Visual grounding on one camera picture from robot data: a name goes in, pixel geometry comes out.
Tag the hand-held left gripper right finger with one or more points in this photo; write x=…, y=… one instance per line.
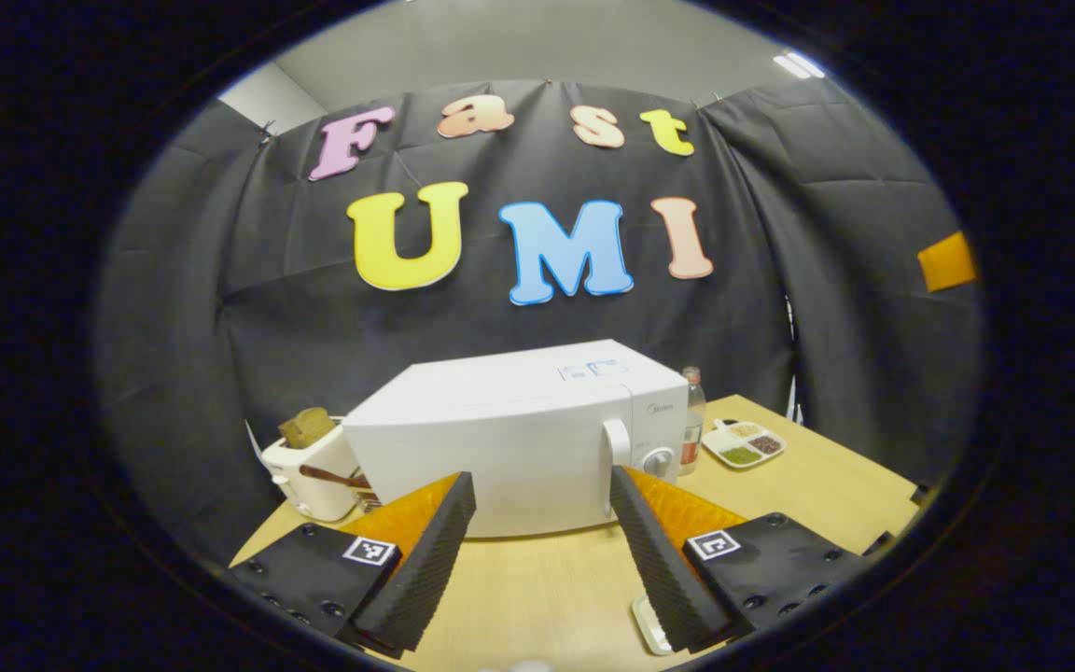
x=663, y=569

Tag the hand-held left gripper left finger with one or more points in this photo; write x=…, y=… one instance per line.
x=425, y=569

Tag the black backdrop cloth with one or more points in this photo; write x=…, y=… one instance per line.
x=220, y=327

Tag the pale green rectangular plate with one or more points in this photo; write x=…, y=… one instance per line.
x=648, y=625

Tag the white microwave oven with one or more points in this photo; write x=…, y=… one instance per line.
x=500, y=439

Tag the small ceiling light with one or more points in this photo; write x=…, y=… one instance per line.
x=799, y=65

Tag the white toaster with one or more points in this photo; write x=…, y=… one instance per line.
x=314, y=495

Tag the clear bottle with red cap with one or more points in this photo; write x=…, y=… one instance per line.
x=692, y=420

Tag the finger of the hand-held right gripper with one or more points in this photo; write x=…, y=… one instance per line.
x=948, y=261

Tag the white divided dish with grains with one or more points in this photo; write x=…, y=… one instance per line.
x=743, y=445

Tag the small ribbed metal object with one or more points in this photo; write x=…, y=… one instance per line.
x=367, y=501

